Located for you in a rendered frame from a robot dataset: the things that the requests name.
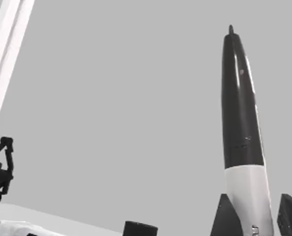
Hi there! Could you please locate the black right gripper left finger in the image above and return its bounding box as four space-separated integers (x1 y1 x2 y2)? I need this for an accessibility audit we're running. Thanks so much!
209 193 244 236

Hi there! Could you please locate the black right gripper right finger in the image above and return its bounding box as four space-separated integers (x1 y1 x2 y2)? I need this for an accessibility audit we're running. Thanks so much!
276 193 292 236

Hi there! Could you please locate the black and white marker pen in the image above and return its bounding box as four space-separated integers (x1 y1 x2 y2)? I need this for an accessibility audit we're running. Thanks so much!
221 24 276 236

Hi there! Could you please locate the black cylinder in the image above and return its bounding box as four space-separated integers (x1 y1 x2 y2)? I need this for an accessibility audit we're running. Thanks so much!
122 220 159 236

